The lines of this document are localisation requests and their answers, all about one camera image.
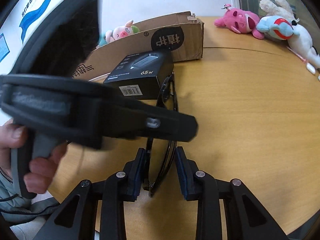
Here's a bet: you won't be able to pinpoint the black charger box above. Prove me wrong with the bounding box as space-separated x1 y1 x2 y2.
103 49 174 100

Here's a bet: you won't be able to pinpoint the black sunglasses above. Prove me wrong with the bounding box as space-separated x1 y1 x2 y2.
143 73 178 197

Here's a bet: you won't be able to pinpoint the person's left hand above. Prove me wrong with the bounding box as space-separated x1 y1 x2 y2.
0 123 68 195

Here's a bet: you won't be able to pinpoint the grey left sleeve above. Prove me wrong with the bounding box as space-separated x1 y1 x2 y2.
1 170 60 224

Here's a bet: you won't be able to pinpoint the pig plush teal shirt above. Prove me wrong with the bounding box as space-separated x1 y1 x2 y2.
98 20 140 47

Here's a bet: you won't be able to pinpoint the cardboard box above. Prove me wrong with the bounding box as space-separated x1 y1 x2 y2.
73 11 204 81

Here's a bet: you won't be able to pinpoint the white plush toy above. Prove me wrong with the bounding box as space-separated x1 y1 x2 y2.
288 21 319 75

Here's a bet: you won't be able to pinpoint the light blue plush toy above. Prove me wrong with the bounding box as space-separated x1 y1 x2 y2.
256 16 300 40

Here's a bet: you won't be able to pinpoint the pink plush toy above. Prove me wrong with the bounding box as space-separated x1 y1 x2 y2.
214 4 265 40

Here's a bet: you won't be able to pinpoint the beige plush toy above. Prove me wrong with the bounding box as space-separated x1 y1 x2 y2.
259 0 299 22

